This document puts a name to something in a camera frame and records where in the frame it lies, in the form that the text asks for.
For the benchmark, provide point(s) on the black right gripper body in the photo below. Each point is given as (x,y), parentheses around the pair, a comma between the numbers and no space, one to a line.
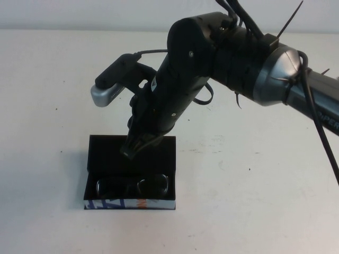
(164,105)

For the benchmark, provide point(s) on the black zip tie curled tail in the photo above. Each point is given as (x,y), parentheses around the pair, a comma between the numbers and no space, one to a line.
(238,101)

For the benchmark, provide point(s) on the long black zip tie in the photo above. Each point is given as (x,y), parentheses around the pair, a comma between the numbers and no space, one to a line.
(290,19)

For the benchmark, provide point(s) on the black glasses case printed side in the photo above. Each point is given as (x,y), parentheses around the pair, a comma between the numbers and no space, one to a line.
(106,156)

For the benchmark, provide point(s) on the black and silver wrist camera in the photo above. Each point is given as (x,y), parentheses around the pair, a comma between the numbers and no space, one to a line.
(111,79)

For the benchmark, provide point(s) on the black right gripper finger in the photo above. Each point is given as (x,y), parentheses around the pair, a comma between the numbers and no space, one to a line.
(148,141)
(129,149)

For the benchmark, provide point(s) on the short black zip tie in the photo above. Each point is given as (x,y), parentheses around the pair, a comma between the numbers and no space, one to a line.
(325,71)

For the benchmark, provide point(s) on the dark framed glasses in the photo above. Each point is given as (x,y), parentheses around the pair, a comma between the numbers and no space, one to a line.
(156,185)

